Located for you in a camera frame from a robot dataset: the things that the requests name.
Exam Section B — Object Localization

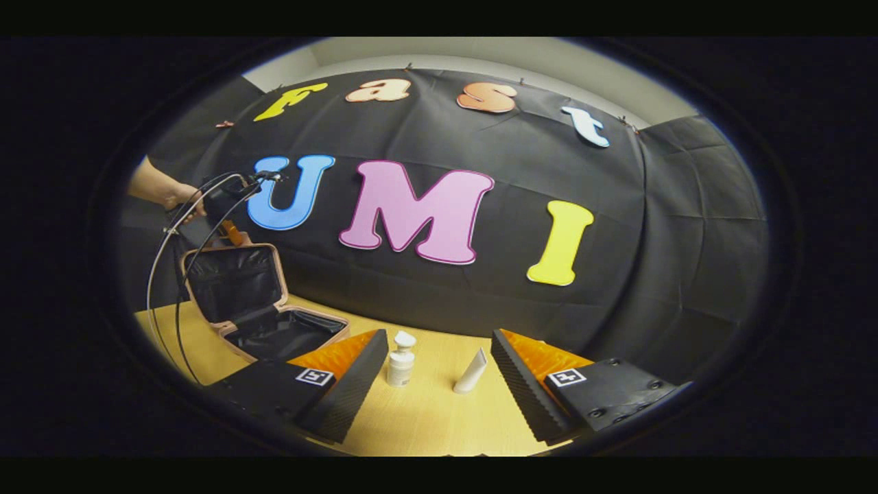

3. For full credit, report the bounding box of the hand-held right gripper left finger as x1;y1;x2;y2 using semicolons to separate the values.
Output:
204;329;390;444

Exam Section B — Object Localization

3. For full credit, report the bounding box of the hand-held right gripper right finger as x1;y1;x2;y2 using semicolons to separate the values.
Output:
490;329;693;445

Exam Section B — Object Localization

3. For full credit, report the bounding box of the pink suitcase with black lining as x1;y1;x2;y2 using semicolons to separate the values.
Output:
180;243;351;363

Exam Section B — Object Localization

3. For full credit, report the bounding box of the white squeeze tube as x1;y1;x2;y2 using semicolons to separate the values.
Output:
453;347;488;395

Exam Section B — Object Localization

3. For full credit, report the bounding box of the white pump bottle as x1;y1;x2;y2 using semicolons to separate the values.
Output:
386;331;417;388

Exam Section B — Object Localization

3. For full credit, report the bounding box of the black backdrop cloth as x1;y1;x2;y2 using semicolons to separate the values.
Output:
117;65;769;385

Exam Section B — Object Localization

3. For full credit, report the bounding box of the thin black cable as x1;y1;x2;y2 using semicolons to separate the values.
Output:
174;180;265;386
146;172;248;366

